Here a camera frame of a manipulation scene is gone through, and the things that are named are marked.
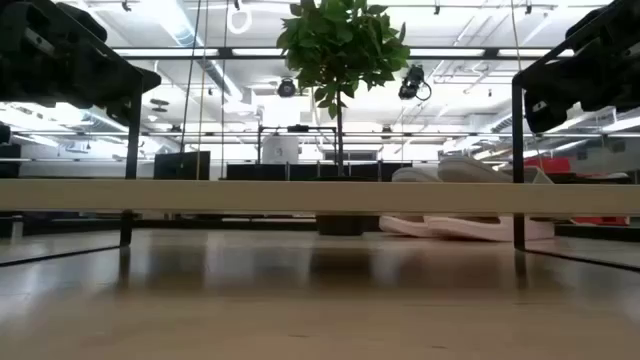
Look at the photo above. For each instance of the black monitor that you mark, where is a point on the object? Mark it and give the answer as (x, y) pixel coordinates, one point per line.
(180, 166)

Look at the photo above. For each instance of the green plant in black pot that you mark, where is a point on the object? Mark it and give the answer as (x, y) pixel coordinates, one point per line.
(340, 40)

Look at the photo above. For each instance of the black-framed wooden shoe shelf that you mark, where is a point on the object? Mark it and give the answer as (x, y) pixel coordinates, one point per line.
(320, 197)

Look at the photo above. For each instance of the pink slide sandal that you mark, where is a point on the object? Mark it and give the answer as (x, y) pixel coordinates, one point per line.
(400, 225)
(490, 230)

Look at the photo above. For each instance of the black aluminium table frame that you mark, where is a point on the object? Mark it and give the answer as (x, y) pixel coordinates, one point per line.
(225, 224)

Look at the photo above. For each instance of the row of black panels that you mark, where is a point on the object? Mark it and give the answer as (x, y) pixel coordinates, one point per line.
(260, 171)

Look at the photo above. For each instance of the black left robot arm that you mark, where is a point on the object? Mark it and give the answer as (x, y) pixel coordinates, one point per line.
(30, 60)

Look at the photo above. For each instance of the black hanging camera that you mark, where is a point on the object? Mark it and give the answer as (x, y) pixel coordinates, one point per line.
(286, 88)
(411, 82)

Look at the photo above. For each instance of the grey slide sandal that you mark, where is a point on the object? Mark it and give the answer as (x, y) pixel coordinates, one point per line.
(412, 175)
(470, 170)

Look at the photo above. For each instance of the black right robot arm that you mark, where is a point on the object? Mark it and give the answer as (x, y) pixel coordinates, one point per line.
(605, 75)

